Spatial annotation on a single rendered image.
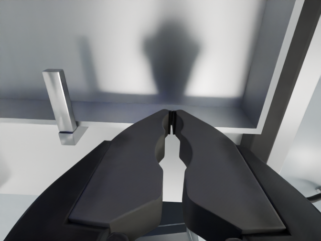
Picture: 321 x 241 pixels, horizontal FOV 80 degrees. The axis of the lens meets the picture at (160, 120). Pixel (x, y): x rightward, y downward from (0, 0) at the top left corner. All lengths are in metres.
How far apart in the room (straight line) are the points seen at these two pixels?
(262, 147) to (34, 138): 0.20
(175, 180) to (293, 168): 1.43
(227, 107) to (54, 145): 0.16
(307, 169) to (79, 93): 1.60
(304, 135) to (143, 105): 1.36
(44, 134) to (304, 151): 1.49
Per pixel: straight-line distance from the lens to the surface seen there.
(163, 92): 0.16
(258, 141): 0.17
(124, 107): 0.16
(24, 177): 0.27
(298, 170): 1.65
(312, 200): 1.72
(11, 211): 2.28
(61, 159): 0.22
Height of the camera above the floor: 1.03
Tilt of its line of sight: 61 degrees down
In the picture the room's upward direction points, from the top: 174 degrees counter-clockwise
